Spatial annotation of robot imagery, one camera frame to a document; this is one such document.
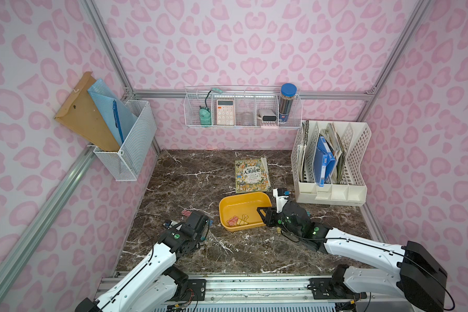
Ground clear glass cup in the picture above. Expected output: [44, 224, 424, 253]
[240, 113, 255, 127]

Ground yellow plastic storage tray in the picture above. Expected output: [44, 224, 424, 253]
[219, 192, 272, 232]

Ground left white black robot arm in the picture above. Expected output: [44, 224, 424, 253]
[75, 211, 210, 311]

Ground blue lid pencil tube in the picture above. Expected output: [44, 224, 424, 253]
[278, 83, 298, 123]

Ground brown kraft envelope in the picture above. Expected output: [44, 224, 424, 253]
[54, 71, 120, 152]

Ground papers in file organizer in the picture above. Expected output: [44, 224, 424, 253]
[296, 120, 347, 186]

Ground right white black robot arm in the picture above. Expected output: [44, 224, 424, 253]
[257, 188, 452, 311]

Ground illustrated children's history book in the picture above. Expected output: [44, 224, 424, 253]
[235, 157, 271, 194]

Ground white desk calculator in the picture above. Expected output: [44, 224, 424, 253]
[217, 99, 235, 126]

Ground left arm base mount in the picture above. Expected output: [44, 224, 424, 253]
[152, 266, 207, 304]

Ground light blue document folder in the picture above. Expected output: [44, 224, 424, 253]
[88, 79, 138, 146]

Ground white wire wall shelf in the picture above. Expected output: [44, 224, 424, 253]
[184, 85, 302, 128]

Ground white plastic file organizer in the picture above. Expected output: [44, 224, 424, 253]
[291, 120, 371, 207]

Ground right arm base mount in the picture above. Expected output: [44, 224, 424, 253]
[307, 265, 368, 300]

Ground white mesh wall basket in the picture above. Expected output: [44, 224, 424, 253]
[94, 100, 157, 181]

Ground blue file folder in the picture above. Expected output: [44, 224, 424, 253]
[313, 135, 336, 187]

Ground blue pen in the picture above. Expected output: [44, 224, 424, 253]
[113, 100, 124, 144]

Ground green mini desk fan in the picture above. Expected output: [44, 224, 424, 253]
[199, 88, 223, 126]

